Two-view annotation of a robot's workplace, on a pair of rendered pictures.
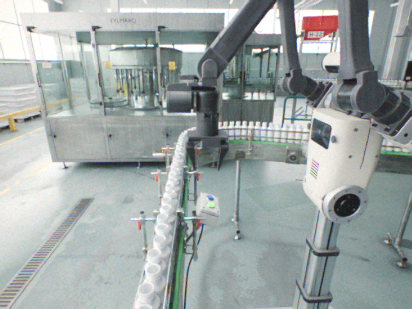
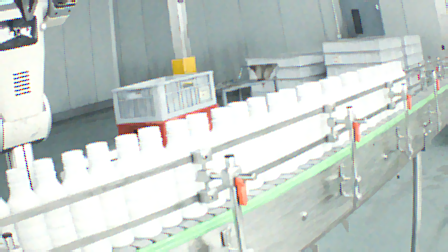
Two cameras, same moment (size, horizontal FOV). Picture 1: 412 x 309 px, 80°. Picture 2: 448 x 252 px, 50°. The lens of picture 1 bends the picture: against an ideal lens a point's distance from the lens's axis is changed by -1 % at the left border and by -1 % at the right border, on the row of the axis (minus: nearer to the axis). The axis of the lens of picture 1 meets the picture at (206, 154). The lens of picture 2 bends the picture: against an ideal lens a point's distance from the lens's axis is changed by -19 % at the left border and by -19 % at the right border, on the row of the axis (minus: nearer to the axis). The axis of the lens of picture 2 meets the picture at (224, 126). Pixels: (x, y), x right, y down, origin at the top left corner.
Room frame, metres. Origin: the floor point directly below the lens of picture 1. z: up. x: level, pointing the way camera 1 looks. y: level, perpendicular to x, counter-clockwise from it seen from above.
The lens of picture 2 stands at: (1.53, 0.85, 1.28)
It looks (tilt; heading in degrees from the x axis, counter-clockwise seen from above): 8 degrees down; 221
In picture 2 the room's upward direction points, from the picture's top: 8 degrees counter-clockwise
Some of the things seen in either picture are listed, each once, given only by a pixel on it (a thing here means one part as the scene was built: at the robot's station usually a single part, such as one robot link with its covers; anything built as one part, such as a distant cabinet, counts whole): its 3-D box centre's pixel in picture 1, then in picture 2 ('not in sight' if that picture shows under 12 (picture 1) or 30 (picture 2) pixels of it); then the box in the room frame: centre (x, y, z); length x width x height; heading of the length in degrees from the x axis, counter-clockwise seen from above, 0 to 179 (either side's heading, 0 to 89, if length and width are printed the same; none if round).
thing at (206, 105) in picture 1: (205, 102); not in sight; (0.61, 0.00, 1.57); 0.07 x 0.06 x 0.07; 95
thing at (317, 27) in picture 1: (313, 75); not in sight; (7.06, -2.90, 1.40); 0.92 x 0.72 x 2.80; 74
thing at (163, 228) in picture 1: (163, 247); (243, 146); (0.68, 0.14, 1.08); 0.06 x 0.06 x 0.17
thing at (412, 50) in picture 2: not in sight; (395, 67); (-7.45, -2.81, 0.59); 1.25 x 1.03 x 1.17; 3
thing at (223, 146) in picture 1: (213, 153); not in sight; (0.61, -0.02, 1.44); 0.07 x 0.07 x 0.09; 1
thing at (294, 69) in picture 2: not in sight; (298, 84); (-5.92, -4.06, 0.50); 1.23 x 1.05 x 1.00; 0
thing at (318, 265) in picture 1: (315, 279); not in sight; (0.88, -0.50, 0.74); 0.11 x 0.11 x 0.40; 2
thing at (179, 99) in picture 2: not in sight; (164, 96); (-1.03, -1.86, 1.00); 0.61 x 0.41 x 0.22; 9
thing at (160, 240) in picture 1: (161, 260); (261, 139); (0.62, 0.14, 1.08); 0.06 x 0.06 x 0.17
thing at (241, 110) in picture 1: (237, 85); not in sight; (6.63, -0.80, 1.15); 1.63 x 1.62 x 2.30; 2
